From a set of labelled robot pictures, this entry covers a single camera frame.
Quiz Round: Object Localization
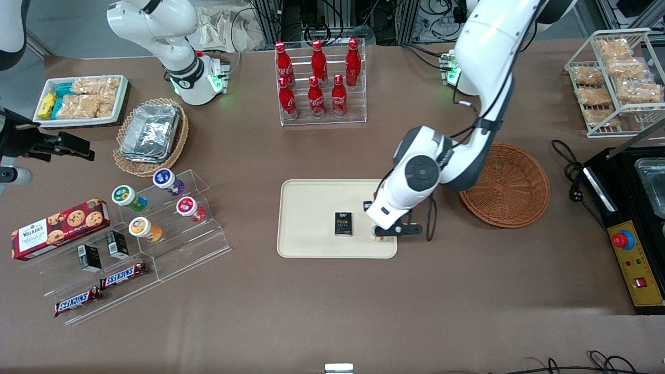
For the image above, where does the orange yogurt cup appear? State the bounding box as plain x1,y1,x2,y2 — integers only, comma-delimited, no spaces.
128,217,164,244

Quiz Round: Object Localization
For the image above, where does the crumpled beige cloth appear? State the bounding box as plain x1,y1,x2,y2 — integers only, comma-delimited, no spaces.
196,6,267,53

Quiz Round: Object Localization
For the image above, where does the blue lid purple yogurt cup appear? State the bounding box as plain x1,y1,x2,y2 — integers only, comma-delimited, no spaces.
152,168,186,197

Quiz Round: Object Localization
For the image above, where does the round brown wicker basket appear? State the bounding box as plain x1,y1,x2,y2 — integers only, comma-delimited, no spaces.
458,143,551,229

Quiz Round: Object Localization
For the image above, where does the aluminium equipment frame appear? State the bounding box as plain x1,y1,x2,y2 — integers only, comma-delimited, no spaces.
248,0,471,46

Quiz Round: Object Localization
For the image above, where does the yellow emergency stop control box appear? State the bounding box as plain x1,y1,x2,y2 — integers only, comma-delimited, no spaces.
606,220,665,316

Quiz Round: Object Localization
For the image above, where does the white rectangular snack tray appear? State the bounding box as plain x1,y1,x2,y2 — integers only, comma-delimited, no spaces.
33,75,130,129

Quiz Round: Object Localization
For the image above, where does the Snickers chocolate bar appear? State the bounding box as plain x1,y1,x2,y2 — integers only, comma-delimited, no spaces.
54,287,103,318
100,261,149,290

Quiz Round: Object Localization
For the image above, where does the clear acrylic tiered stand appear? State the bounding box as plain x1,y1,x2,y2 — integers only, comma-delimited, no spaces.
21,169,232,327

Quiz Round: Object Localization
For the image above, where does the red cola bottle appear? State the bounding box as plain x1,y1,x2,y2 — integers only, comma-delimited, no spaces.
278,77,299,121
308,76,326,119
311,39,329,84
331,74,349,118
345,38,362,87
274,42,293,87

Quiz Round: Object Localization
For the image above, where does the black floor cable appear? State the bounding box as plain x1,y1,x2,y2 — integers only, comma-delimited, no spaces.
488,357,647,374
586,350,641,374

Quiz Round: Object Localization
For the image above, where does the small black card box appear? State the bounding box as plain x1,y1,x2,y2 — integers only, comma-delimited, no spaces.
334,212,354,237

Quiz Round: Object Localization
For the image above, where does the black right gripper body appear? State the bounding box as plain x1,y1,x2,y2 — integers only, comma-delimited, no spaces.
0,108,66,165

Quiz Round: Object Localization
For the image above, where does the white wire rack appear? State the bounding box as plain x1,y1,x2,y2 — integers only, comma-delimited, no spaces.
564,28,665,139

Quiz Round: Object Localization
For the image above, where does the clear bagged pastry packet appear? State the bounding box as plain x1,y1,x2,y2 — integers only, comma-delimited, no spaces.
584,108,622,128
577,86,614,108
596,39,632,61
615,80,663,104
573,66,606,87
607,57,648,81

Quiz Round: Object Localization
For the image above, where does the small black carton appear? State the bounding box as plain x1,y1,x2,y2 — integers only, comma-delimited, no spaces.
105,230,130,260
77,244,103,273

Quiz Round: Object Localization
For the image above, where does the red Walkers cookie box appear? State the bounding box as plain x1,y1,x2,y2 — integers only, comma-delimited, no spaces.
11,198,112,262

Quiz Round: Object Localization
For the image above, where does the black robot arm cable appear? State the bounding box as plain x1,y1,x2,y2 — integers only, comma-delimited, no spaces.
375,0,547,243

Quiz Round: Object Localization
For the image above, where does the black power cable with plug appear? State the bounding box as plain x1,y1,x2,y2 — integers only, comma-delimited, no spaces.
551,139,608,230

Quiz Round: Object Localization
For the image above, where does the yellow snack packet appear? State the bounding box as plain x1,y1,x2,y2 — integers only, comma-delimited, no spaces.
38,92,57,121

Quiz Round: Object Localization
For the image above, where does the stack of foil trays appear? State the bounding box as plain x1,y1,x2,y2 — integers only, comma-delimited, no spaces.
119,104,181,164

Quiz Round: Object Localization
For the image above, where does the clear acrylic bottle rack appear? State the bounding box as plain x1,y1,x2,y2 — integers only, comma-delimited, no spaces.
274,38,368,127

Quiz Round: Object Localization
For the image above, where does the red lid yogurt cup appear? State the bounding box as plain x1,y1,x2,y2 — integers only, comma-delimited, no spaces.
176,196,207,223

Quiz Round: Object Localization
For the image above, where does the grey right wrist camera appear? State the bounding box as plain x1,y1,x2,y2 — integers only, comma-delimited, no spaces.
0,166,33,188

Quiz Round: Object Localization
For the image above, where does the green lid yogurt cup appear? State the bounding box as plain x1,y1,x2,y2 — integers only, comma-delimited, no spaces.
111,185,149,213

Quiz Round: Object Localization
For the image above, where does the black appliance with metal pan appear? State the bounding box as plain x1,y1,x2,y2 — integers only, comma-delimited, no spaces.
583,119,665,224

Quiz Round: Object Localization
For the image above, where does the oval light wicker basket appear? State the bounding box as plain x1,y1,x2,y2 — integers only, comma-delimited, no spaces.
113,98,190,178

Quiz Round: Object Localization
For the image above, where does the beige plastic tray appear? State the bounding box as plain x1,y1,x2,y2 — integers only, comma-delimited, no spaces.
277,179,398,259

